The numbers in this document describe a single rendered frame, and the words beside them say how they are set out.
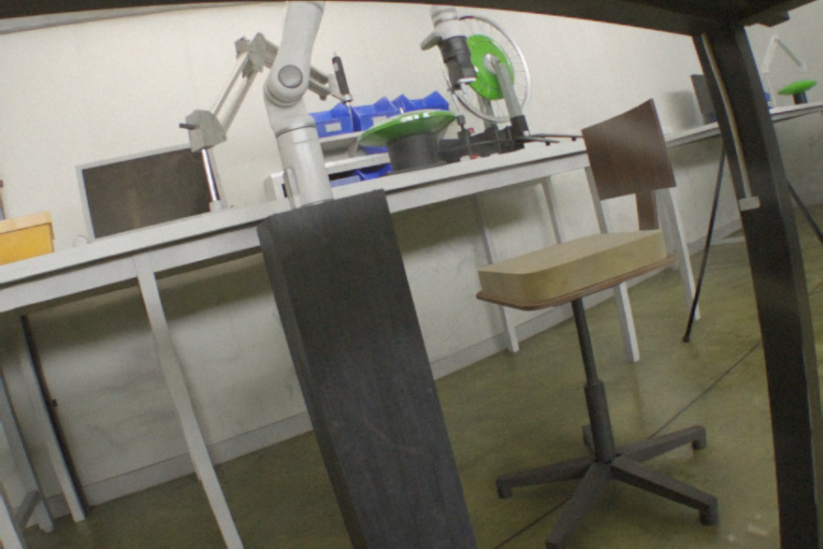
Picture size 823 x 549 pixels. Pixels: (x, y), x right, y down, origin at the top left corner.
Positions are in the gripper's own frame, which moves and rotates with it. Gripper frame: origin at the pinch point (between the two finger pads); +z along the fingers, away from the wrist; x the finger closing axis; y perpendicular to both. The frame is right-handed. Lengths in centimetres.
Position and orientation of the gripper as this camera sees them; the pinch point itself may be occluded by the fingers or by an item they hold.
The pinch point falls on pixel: (463, 108)
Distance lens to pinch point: 134.7
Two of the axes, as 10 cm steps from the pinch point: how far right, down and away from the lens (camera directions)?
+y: 9.0, -2.4, 3.6
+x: -3.5, 0.8, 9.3
